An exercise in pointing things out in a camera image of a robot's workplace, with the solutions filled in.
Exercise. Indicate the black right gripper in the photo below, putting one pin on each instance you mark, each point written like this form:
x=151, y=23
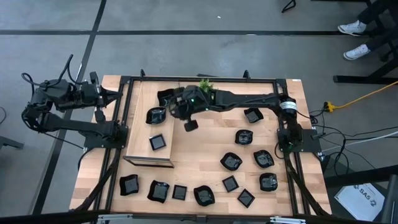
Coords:
x=192, y=101

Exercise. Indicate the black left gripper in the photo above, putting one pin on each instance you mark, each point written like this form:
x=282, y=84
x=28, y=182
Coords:
x=91, y=94

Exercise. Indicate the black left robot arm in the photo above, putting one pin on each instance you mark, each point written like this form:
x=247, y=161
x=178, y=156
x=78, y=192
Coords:
x=77, y=126

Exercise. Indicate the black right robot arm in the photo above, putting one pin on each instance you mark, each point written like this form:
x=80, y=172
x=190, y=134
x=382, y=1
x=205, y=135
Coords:
x=248, y=100

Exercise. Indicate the green plant in white pot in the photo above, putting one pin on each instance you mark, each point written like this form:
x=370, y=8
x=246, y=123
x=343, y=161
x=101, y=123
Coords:
x=205, y=84

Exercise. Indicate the grey furniture leg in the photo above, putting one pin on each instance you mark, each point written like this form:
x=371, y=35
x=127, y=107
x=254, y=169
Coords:
x=11, y=143

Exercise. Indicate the black overhead rig bar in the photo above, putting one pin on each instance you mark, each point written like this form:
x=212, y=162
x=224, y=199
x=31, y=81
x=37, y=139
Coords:
x=46, y=217

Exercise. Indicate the black desk base bar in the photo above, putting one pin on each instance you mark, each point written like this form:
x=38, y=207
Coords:
x=357, y=176
x=357, y=79

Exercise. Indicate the person's foot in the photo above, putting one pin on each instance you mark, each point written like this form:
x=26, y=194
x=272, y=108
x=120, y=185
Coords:
x=351, y=28
x=357, y=52

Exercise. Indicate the white paper sign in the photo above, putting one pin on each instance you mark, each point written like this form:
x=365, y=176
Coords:
x=360, y=202

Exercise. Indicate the person's leg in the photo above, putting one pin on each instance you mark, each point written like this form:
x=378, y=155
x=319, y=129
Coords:
x=377, y=12
x=382, y=40

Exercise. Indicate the wooden shelf with black frame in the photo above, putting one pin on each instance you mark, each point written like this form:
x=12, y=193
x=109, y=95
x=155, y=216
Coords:
x=146, y=137

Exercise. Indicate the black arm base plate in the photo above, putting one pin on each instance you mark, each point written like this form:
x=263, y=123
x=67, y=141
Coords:
x=93, y=143
x=311, y=143

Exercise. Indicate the grey metal post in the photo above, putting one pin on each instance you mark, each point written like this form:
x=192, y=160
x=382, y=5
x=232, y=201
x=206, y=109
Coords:
x=390, y=202

